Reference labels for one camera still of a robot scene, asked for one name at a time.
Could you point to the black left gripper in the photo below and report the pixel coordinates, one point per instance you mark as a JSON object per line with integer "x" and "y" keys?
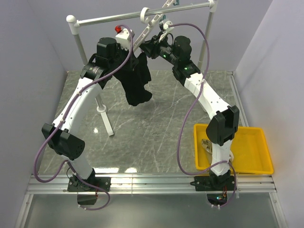
{"x": 132, "y": 61}

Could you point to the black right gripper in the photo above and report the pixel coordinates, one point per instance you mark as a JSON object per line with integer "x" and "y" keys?
{"x": 151, "y": 47}

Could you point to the black underwear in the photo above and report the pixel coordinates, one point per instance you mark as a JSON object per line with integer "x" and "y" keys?
{"x": 133, "y": 82}

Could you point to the white plastic hanger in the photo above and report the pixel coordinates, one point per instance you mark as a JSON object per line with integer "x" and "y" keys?
{"x": 151, "y": 23}

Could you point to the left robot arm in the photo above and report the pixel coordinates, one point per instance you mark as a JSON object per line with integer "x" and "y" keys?
{"x": 61, "y": 136}

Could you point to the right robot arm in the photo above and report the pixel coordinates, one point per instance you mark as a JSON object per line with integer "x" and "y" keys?
{"x": 223, "y": 117}

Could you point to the beige cloth in bin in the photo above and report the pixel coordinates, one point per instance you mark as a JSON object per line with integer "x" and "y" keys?
{"x": 207, "y": 145}

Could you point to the yellow plastic bin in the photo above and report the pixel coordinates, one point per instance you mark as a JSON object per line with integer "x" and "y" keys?
{"x": 249, "y": 147}

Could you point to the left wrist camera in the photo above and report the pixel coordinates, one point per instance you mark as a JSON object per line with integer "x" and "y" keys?
{"x": 123, "y": 37}

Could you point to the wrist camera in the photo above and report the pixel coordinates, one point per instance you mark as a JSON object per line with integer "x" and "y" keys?
{"x": 166, "y": 27}
{"x": 123, "y": 37}

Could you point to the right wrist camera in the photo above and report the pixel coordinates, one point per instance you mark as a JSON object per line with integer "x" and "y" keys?
{"x": 166, "y": 27}

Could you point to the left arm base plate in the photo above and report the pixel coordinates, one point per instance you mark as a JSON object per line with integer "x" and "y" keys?
{"x": 75, "y": 185}

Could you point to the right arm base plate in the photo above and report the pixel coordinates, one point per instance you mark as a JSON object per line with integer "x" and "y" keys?
{"x": 208, "y": 183}

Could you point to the aluminium front rail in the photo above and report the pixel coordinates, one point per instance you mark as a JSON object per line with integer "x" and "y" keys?
{"x": 150, "y": 201}

